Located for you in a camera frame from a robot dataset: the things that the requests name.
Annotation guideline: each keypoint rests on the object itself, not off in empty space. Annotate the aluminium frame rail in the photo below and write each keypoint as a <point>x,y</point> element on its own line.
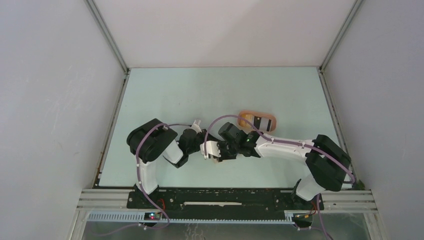
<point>109,205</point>

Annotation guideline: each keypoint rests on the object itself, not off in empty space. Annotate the pink oval tray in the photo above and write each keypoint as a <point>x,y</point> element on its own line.
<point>262,114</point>

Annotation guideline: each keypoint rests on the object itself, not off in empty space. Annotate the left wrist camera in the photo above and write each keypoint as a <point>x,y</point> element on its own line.
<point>196,126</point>

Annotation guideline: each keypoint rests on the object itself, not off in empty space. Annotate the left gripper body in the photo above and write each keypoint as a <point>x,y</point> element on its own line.
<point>200,138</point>

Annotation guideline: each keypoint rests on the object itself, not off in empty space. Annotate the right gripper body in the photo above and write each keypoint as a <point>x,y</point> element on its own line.
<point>228,151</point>

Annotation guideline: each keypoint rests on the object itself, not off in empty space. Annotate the gold credit card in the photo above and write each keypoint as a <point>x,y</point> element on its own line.
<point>245,121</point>

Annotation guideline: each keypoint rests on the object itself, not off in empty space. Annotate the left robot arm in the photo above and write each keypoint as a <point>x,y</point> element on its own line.
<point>155,139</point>

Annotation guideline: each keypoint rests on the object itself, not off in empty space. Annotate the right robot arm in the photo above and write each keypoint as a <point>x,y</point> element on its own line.
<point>326,161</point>

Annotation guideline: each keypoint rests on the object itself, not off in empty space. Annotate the white credit card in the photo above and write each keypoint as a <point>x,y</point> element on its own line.
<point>262,123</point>

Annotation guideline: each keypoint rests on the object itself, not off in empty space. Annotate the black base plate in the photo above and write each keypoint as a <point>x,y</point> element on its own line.
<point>233,204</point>

